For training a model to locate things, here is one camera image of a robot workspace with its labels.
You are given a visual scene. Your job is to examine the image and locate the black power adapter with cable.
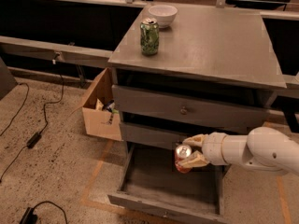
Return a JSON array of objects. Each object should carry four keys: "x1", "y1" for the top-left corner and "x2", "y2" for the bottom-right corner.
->
[{"x1": 0, "y1": 51, "x2": 65, "y2": 184}]

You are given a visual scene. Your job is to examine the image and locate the grey drawer cabinet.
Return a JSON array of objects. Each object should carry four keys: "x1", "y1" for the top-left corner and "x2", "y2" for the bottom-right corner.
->
[{"x1": 109, "y1": 7, "x2": 282, "y2": 137}]

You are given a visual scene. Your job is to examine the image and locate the items inside cardboard box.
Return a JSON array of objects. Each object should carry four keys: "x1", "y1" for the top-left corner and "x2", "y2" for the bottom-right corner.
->
[{"x1": 95, "y1": 99, "x2": 119, "y2": 125}]

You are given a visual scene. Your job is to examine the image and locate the white bowl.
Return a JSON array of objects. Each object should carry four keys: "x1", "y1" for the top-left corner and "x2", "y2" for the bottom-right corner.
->
[{"x1": 149, "y1": 5, "x2": 178, "y2": 28}]

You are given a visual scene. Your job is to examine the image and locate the green soda can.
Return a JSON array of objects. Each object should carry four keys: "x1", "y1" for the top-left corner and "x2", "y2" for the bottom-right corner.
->
[{"x1": 140, "y1": 18, "x2": 159, "y2": 55}]

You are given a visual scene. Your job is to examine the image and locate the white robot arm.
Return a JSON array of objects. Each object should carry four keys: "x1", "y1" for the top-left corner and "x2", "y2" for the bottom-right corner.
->
[{"x1": 178, "y1": 127, "x2": 299, "y2": 175}]

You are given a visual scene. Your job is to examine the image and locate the grey middle drawer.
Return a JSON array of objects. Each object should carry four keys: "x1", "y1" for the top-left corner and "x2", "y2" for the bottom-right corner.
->
[{"x1": 119, "y1": 121, "x2": 250, "y2": 151}]

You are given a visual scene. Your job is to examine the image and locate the red coke can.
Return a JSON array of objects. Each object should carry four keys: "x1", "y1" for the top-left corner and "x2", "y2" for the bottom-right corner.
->
[{"x1": 175, "y1": 145, "x2": 192, "y2": 174}]

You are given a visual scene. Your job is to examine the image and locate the grey top drawer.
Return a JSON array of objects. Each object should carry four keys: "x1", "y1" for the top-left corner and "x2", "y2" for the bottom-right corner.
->
[{"x1": 112, "y1": 85, "x2": 268, "y2": 133}]

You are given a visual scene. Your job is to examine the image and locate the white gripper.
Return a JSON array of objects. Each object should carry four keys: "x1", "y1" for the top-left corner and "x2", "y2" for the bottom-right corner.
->
[{"x1": 178, "y1": 133, "x2": 227, "y2": 168}]

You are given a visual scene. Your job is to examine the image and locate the black power adapter foreground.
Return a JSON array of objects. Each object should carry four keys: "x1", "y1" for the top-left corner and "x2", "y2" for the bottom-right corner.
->
[{"x1": 19, "y1": 201, "x2": 68, "y2": 224}]

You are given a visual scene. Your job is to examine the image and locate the grey metal railing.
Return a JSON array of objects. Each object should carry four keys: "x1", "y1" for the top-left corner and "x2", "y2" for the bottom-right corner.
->
[{"x1": 1, "y1": 0, "x2": 299, "y2": 99}]

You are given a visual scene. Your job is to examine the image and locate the cardboard box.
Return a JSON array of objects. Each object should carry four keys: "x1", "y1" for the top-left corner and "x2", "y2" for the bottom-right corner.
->
[{"x1": 75, "y1": 68, "x2": 121, "y2": 141}]

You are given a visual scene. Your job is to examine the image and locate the grey open bottom drawer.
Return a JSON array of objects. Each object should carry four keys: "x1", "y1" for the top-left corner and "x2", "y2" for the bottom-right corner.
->
[{"x1": 108, "y1": 143, "x2": 229, "y2": 224}]

